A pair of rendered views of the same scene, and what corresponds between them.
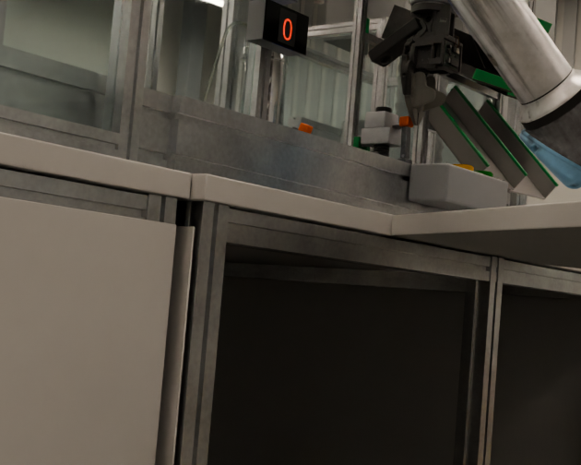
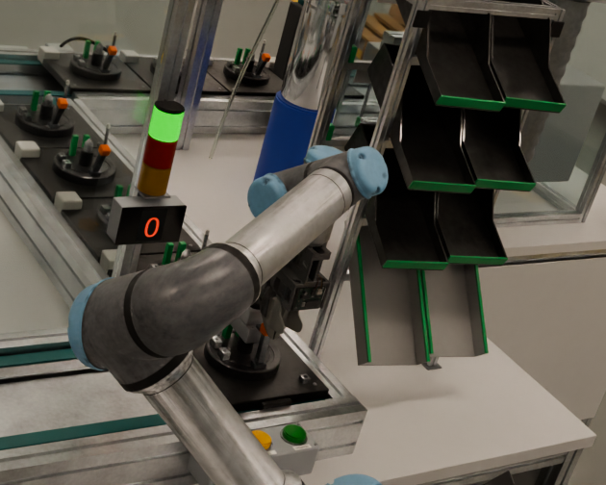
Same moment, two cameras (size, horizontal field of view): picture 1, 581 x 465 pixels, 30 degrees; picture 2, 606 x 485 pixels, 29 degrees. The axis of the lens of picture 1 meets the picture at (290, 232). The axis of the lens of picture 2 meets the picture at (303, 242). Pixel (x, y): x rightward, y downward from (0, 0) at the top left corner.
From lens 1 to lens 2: 153 cm
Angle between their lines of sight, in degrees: 32
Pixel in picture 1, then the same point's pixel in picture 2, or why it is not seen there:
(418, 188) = (193, 466)
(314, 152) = (46, 472)
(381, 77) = not seen: hidden behind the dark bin
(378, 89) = not seen: hidden behind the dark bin
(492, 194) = (288, 465)
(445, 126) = (356, 292)
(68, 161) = not seen: outside the picture
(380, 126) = (243, 322)
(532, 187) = (466, 342)
